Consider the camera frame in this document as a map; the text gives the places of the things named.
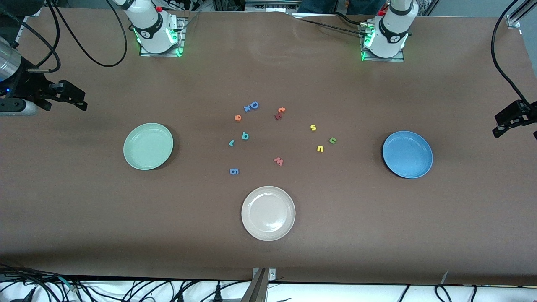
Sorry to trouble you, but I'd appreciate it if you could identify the black cable at arm base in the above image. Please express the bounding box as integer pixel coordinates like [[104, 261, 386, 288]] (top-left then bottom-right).
[[334, 12, 372, 26], [300, 18, 368, 36]]

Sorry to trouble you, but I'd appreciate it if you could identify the aluminium frame rail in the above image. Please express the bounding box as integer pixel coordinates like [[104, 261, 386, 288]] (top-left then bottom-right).
[[12, 15, 30, 50]]

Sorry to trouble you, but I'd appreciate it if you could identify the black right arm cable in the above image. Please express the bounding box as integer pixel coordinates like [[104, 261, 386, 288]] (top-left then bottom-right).
[[0, 8, 63, 74], [49, 0, 128, 68]]

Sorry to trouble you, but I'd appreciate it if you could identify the mint green plate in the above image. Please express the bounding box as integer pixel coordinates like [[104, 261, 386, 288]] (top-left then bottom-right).
[[123, 122, 174, 171]]

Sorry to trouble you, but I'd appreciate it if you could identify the teal cable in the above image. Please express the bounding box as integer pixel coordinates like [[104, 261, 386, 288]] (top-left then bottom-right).
[[55, 275, 78, 292]]

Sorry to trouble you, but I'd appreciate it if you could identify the blue plate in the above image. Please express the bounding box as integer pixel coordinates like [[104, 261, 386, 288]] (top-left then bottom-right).
[[382, 130, 433, 179]]

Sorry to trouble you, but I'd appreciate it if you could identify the aluminium frame post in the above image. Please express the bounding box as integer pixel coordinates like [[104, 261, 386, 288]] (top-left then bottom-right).
[[506, 0, 537, 29]]

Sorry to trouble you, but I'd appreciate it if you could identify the aluminium profile with bracket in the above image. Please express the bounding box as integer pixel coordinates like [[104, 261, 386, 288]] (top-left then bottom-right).
[[241, 268, 277, 302]]

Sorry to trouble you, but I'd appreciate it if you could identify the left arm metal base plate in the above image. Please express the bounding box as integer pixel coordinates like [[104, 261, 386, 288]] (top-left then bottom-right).
[[360, 21, 406, 62]]

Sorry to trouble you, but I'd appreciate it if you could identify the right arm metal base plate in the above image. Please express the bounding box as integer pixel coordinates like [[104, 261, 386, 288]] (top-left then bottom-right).
[[138, 17, 188, 57]]

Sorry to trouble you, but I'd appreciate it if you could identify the beige white plate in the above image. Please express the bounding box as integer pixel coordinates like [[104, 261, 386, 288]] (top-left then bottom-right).
[[241, 186, 296, 242]]

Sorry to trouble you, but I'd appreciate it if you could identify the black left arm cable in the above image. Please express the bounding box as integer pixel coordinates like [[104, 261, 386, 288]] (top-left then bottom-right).
[[491, 0, 532, 106]]

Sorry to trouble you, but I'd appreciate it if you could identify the brown table cover sheet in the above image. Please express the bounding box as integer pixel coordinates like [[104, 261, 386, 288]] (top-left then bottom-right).
[[0, 6, 537, 286]]

